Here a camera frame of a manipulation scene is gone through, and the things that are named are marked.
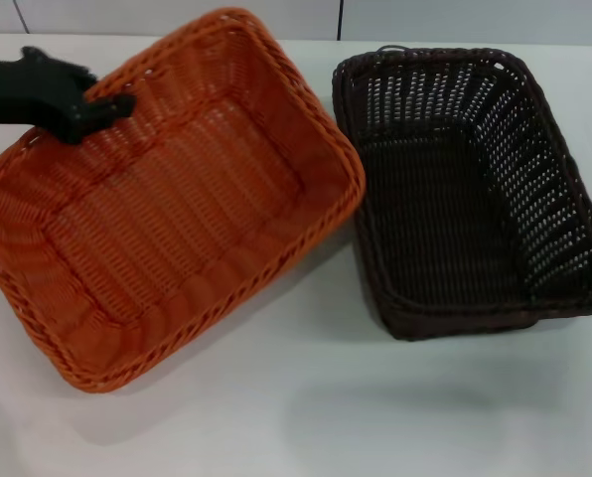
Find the dark brown woven plastic basket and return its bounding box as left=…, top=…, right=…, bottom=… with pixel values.
left=332, top=44, right=592, bottom=342

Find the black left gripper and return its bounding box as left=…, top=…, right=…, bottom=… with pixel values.
left=0, top=47, right=138, bottom=146

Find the orange woven plastic basket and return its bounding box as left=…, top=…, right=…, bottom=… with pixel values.
left=0, top=7, right=368, bottom=395

